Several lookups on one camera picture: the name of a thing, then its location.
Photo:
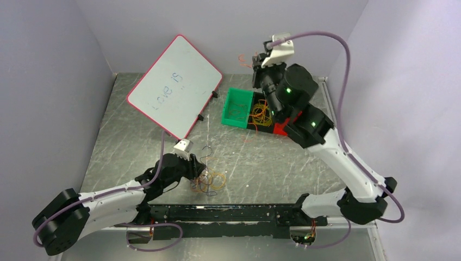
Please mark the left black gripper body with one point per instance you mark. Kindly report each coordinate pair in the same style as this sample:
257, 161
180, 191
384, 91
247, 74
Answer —
186, 168

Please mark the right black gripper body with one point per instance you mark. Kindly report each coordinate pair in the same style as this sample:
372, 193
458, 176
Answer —
268, 76

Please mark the green plastic bin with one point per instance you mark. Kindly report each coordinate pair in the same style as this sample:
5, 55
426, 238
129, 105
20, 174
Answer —
236, 108

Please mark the red plastic bin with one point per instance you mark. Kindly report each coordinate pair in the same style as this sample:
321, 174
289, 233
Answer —
279, 123

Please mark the pink framed whiteboard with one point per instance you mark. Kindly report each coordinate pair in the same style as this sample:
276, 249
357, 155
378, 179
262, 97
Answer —
176, 88

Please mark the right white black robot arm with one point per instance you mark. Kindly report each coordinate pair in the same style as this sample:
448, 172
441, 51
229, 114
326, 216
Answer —
288, 90

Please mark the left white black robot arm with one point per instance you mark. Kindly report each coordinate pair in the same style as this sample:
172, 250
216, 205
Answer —
70, 216

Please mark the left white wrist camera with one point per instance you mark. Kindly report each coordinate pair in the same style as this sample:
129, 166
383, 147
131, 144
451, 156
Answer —
182, 149

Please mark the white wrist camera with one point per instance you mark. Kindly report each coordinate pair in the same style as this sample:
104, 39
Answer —
182, 149
279, 53

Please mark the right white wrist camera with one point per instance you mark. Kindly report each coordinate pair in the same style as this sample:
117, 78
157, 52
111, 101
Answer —
279, 53

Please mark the black aluminium base frame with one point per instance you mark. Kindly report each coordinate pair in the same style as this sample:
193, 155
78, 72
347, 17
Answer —
276, 220

